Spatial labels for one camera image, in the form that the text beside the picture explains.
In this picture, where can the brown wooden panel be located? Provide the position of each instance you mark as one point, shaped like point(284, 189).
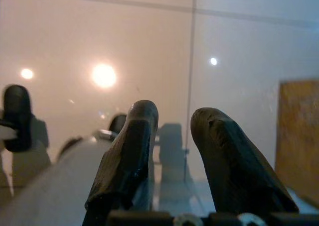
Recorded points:
point(299, 136)

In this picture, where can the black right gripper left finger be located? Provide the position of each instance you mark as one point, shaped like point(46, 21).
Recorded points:
point(129, 146)

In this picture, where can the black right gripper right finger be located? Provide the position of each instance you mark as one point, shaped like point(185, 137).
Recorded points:
point(234, 166)

